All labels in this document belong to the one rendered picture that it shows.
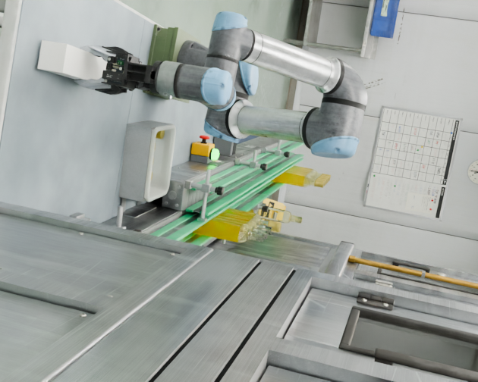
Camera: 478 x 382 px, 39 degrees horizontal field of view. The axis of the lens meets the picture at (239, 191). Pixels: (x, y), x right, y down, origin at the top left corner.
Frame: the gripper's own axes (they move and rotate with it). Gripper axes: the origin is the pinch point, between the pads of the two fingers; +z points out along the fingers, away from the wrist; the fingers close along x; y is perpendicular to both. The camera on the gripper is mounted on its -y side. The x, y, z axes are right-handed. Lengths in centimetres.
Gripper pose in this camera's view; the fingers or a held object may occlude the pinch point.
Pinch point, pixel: (83, 66)
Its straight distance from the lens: 160.6
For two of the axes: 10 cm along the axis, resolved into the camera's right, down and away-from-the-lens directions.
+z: -9.5, -1.9, 2.4
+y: -2.5, 0.2, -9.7
